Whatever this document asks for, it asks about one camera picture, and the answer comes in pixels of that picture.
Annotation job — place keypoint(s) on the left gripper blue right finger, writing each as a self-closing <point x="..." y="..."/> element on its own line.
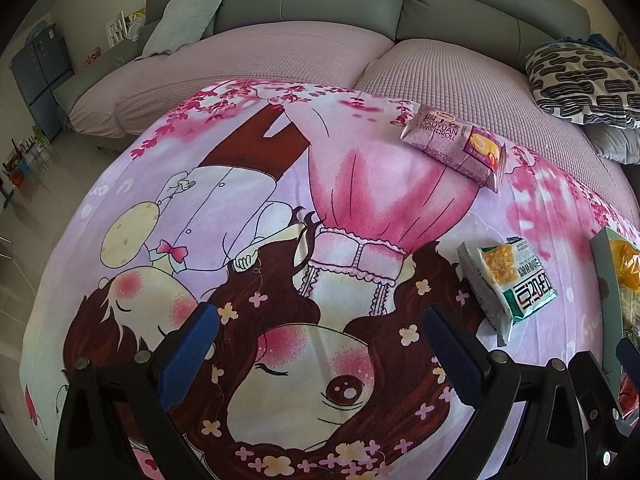
<point x="461" y="355"/>

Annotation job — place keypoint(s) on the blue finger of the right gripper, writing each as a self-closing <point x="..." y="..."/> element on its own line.
<point x="628" y="355"/>

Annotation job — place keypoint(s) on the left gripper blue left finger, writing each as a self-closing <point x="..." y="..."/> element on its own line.
<point x="182" y="353"/>

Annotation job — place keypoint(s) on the white green Korean snack packet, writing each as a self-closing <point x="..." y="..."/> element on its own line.
<point x="508" y="281"/>

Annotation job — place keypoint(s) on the yellow cake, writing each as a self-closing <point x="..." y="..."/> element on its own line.
<point x="625" y="259"/>

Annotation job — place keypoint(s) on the purple swiss roll packet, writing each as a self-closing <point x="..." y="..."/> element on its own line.
<point x="462" y="146"/>

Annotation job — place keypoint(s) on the red nice kiss biscuit packet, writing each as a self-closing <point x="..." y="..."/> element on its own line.
<point x="628" y="398"/>

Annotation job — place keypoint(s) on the teal shallow box tray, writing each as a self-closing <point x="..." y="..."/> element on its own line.
<point x="612" y="318"/>

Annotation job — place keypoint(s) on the pink cartoon girl blanket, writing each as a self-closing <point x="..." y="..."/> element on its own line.
<point x="319" y="237"/>

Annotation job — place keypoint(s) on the grey cushion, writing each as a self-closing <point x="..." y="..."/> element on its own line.
<point x="616" y="144"/>

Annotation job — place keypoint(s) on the colourful toys on floor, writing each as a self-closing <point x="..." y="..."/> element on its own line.
<point x="27" y="157"/>

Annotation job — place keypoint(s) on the pink checkered sofa cover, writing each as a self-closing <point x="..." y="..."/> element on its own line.
<point x="121" y="94"/>

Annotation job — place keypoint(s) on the black and white patterned pillow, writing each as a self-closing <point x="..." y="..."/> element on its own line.
<point x="583" y="85"/>

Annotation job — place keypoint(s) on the teal blue cloth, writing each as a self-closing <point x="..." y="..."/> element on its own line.
<point x="593" y="40"/>

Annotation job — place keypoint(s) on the dark blue cabinet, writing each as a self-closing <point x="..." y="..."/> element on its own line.
<point x="41" y="66"/>

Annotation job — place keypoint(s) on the white picture frames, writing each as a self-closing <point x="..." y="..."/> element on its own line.
<point x="124" y="27"/>

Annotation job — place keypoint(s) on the light grey small pillow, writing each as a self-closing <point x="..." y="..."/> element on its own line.
<point x="184" y="22"/>

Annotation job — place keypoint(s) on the grey sectional sofa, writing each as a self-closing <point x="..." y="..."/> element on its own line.
<point x="505" y="30"/>

